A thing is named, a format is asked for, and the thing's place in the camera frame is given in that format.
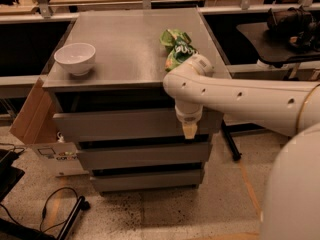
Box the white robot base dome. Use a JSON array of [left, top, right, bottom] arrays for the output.
[[259, 124, 320, 240]]

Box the black stand leg left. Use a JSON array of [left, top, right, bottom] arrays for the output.
[[56, 196, 90, 240]]

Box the black side table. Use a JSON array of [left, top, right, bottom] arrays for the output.
[[222, 23, 320, 161]]

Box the grey middle drawer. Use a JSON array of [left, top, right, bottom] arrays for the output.
[[77, 142, 211, 170]]

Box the grey top drawer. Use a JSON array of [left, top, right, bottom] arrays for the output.
[[52, 107, 224, 143]]

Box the green snack bag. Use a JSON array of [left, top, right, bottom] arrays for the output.
[[159, 29, 198, 72]]

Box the black cable on floor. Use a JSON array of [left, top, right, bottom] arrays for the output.
[[0, 187, 80, 235]]

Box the white ceramic bowl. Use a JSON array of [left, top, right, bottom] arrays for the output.
[[54, 43, 96, 76]]

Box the black bag on table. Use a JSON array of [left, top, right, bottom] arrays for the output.
[[267, 7, 320, 52]]

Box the brown cardboard box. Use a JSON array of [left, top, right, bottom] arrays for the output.
[[10, 78, 87, 177]]

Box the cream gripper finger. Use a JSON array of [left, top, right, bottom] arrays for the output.
[[182, 123, 197, 140]]

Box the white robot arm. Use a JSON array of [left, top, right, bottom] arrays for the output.
[[163, 55, 320, 139]]

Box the grey drawer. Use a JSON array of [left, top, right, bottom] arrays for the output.
[[77, 142, 211, 170], [90, 169, 204, 192], [52, 107, 224, 143]]

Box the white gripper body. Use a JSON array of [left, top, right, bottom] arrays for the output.
[[175, 100, 203, 125]]

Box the grey bottom drawer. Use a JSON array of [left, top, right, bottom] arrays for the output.
[[90, 169, 204, 192]]

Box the grey drawer cabinet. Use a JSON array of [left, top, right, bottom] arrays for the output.
[[42, 7, 232, 197]]

